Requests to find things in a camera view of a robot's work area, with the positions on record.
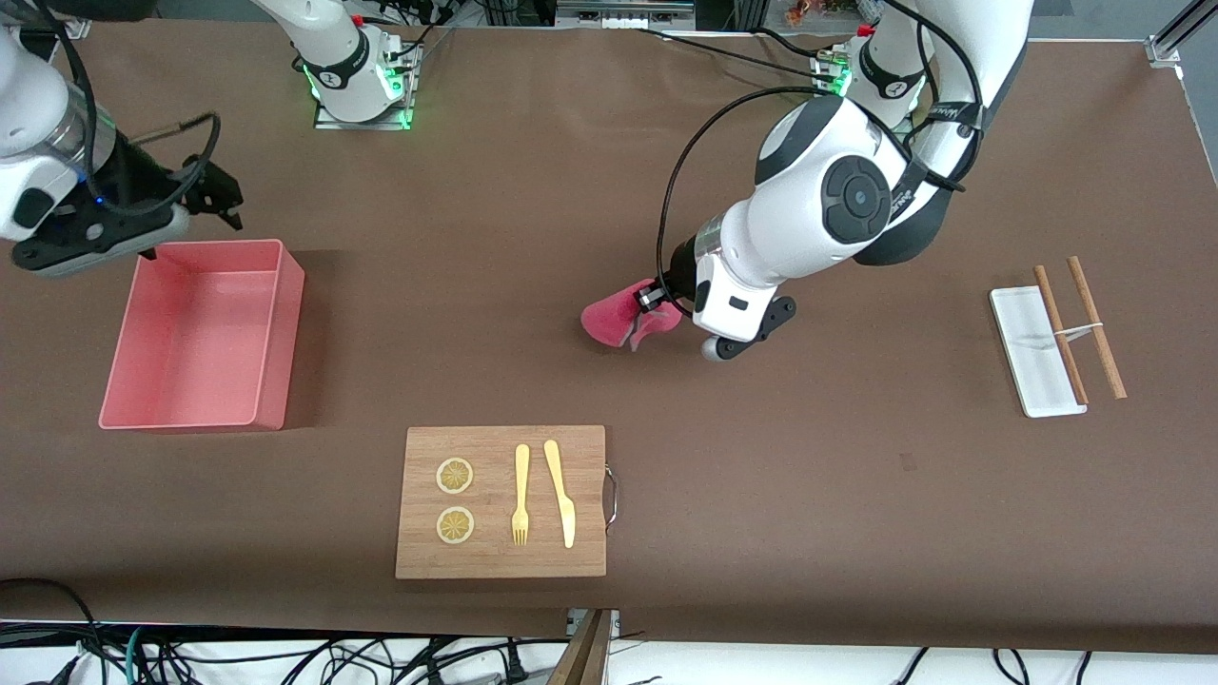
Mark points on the brown wooden chopstick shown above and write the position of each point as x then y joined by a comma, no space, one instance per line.
1070,362
1109,362

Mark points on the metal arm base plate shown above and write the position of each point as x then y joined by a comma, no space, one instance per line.
328,119
820,71

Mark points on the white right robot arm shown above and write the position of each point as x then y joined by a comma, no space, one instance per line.
29,105

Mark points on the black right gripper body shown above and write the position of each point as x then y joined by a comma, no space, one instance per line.
143,178

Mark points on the black power plug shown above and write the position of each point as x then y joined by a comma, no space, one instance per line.
516,663

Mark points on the white rectangular tray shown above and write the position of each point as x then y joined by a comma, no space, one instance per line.
1032,371

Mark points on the pink microfibre cloth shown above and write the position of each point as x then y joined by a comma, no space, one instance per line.
609,319

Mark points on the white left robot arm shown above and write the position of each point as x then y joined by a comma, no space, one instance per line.
809,219

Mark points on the yellow plastic fork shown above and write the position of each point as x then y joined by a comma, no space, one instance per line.
520,495

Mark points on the orange background object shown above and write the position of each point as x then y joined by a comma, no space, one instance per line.
801,11

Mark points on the brown wooden post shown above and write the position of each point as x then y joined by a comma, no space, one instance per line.
582,656

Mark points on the pink plastic bin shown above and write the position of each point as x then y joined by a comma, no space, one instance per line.
190,352

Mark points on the white chopstick band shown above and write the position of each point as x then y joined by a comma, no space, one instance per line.
1080,330

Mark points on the yellow plastic knife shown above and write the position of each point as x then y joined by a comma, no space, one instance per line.
563,499

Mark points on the yellow lemon slice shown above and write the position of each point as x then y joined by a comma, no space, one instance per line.
455,476
455,525

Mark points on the brown table cover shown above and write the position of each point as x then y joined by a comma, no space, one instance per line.
476,285

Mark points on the aluminium corner profile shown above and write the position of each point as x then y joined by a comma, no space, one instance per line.
1175,38
78,29

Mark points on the silver metal bracket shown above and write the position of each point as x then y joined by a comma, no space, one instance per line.
614,623

